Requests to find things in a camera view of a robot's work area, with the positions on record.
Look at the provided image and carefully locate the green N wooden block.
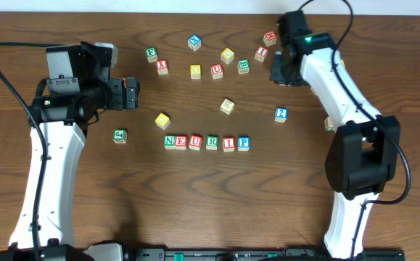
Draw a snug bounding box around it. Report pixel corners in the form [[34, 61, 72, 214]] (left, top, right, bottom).
[[164, 135, 176, 149]]

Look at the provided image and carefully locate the red E wooden block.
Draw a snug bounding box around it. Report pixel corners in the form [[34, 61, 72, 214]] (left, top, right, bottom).
[[175, 136, 187, 150]]

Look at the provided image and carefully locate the blue P wooden block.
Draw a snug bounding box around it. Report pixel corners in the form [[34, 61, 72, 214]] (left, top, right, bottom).
[[237, 136, 251, 152]]

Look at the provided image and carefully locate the red u block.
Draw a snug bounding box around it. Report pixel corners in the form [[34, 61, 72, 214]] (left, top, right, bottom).
[[189, 135, 202, 151], [210, 64, 223, 80]]

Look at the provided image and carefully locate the red i block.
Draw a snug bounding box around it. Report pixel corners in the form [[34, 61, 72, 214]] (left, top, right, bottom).
[[255, 46, 268, 62], [222, 137, 236, 152]]

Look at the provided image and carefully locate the green R wooden block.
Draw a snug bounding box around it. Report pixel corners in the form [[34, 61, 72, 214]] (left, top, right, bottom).
[[205, 136, 218, 150]]

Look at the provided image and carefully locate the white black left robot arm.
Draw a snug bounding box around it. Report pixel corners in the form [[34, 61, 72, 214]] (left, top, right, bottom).
[[0, 77, 140, 260]]

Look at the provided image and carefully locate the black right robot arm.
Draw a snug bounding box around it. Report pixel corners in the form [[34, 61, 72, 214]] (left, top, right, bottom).
[[276, 30, 403, 260]]

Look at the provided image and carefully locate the red block far top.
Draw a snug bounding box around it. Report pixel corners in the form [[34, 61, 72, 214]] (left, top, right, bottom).
[[263, 30, 278, 46]]

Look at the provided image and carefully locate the green J wooden block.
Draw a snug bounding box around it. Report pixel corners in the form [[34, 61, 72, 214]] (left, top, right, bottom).
[[112, 129, 128, 144]]

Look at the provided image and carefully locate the green B wooden block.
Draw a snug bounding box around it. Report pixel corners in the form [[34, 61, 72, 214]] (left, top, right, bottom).
[[237, 59, 250, 74]]

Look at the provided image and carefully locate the blue 2 wooden block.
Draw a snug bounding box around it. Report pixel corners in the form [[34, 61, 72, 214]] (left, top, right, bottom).
[[274, 107, 288, 123]]

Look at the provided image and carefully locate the yellow block lower left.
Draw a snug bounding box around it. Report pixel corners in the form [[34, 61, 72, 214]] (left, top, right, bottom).
[[155, 112, 170, 130]]

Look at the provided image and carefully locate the red Y wooden block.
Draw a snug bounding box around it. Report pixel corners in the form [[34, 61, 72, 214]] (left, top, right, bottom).
[[156, 59, 168, 75]]

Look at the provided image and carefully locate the green F wooden block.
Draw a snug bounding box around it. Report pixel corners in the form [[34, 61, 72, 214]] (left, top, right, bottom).
[[145, 46, 158, 63]]

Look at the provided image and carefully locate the yellow block centre top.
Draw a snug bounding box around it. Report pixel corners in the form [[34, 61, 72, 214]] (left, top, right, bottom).
[[221, 48, 235, 65]]

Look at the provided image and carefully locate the yellow O side block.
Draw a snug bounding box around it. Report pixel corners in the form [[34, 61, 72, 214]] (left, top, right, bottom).
[[220, 99, 235, 115]]

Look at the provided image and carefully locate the green 7 wooden block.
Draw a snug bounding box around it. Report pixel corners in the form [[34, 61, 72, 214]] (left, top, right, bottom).
[[324, 117, 335, 131]]

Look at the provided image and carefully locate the yellow O top block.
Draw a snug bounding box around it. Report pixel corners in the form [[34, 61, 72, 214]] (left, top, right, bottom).
[[190, 65, 202, 80]]

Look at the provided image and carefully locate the blue X wooden block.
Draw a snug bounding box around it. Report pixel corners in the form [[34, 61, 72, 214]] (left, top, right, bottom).
[[187, 34, 202, 51]]

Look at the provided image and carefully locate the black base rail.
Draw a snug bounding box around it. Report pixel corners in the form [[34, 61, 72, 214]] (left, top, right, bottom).
[[122, 247, 405, 261]]

